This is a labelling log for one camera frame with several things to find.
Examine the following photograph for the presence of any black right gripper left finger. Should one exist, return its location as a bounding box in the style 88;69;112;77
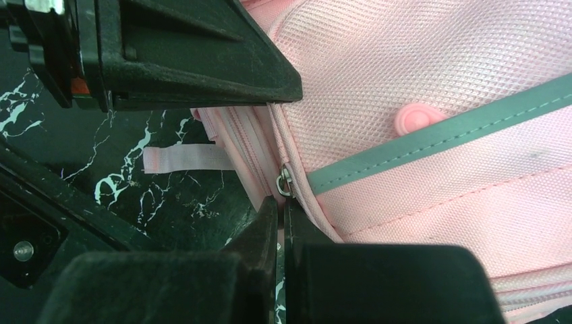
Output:
38;196;278;323

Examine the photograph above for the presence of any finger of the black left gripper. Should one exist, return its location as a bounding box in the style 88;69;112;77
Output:
96;1;303;111

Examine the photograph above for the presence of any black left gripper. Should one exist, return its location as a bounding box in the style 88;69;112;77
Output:
1;1;110;112

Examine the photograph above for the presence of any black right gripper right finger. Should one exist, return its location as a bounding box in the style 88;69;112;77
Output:
284;199;504;323

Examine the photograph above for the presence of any pink student backpack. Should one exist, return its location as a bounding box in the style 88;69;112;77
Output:
143;1;571;323

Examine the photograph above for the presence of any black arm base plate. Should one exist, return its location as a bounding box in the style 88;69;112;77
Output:
1;140;164;289

